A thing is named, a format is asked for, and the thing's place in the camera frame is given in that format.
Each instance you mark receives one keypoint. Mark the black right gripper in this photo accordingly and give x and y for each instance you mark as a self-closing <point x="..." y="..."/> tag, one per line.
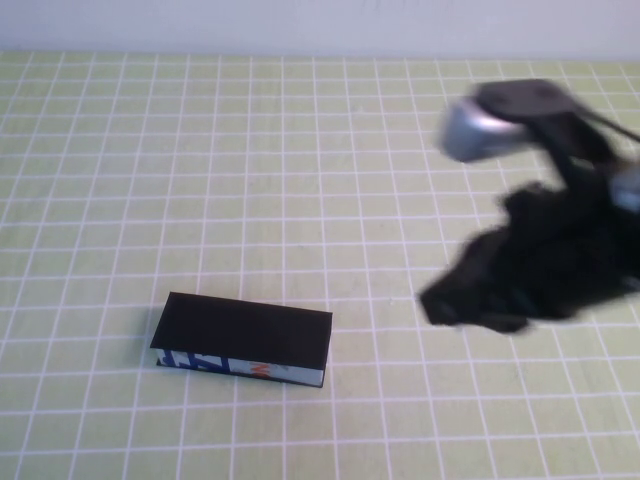
<point x="575" y="250"/>

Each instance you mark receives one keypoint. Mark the green white-checked tablecloth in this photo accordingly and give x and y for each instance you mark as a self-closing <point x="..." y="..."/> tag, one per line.
<point x="250" y="175"/>

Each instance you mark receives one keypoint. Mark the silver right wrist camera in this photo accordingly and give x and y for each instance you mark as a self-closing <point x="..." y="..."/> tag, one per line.
<point x="470" y="135"/>

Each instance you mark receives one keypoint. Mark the black printed-side glasses case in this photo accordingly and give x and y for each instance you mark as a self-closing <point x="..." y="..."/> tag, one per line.
<point x="240" y="325"/>

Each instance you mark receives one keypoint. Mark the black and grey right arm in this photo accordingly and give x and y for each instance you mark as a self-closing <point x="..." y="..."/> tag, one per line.
<point x="627" y="192"/>

